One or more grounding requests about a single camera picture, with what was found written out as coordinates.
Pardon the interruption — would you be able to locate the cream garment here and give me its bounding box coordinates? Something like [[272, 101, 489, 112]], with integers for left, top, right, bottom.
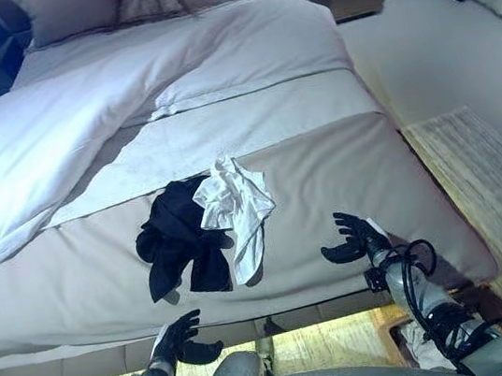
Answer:
[[401, 317, 453, 376]]

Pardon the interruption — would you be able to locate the white textured bed sheet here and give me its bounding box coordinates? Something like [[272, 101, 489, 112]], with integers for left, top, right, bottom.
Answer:
[[26, 63, 394, 229]]

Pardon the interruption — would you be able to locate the black garment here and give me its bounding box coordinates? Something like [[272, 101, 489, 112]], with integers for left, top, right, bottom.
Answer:
[[126, 171, 242, 309]]

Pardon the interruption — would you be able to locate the white shirt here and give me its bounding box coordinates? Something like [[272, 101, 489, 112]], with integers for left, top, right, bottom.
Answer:
[[185, 148, 289, 293]]

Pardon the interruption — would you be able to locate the beige upholstered bed base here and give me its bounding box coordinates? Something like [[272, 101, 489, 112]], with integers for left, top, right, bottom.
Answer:
[[0, 292, 400, 376]]

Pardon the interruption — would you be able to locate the white duvet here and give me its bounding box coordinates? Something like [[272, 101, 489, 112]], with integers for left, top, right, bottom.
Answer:
[[0, 0, 376, 283]]

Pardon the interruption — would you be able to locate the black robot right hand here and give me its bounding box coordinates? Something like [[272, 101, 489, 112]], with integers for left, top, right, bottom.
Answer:
[[315, 204, 394, 276]]

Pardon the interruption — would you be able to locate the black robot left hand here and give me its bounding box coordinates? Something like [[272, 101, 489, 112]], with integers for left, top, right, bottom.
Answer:
[[143, 306, 227, 373]]

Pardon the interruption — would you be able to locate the wooden laundry basket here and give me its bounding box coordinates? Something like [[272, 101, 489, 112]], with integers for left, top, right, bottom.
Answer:
[[371, 280, 502, 376]]

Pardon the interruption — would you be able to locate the grey robot left leg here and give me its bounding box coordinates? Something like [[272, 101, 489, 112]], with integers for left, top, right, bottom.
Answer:
[[195, 321, 280, 376]]

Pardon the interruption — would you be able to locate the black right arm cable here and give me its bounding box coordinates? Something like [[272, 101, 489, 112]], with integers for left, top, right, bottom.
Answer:
[[381, 236, 452, 356]]

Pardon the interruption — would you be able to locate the bed with beige cover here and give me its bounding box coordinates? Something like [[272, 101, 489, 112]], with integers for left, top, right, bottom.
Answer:
[[0, 0, 502, 373]]

